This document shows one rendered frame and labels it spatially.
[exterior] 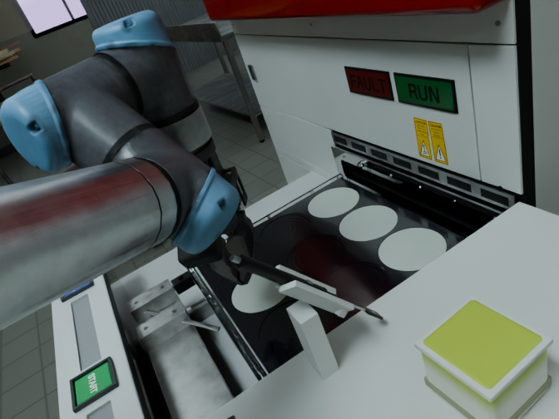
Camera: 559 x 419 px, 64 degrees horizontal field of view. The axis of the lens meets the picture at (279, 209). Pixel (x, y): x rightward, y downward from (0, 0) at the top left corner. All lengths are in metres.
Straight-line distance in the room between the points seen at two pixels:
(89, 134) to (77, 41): 6.80
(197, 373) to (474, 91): 0.53
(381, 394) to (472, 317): 0.12
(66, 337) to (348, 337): 0.43
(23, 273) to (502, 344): 0.34
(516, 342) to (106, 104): 0.40
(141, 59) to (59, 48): 6.71
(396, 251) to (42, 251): 0.54
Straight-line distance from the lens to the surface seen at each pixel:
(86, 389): 0.65
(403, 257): 0.70
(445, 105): 0.67
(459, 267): 0.57
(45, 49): 7.18
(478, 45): 0.61
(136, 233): 0.33
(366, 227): 0.77
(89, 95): 0.45
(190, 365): 0.70
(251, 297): 0.72
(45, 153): 0.44
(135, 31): 0.50
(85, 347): 0.72
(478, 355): 0.40
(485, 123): 0.64
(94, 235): 0.29
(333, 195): 0.88
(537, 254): 0.59
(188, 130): 0.52
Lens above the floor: 1.35
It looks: 30 degrees down
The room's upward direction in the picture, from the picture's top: 21 degrees counter-clockwise
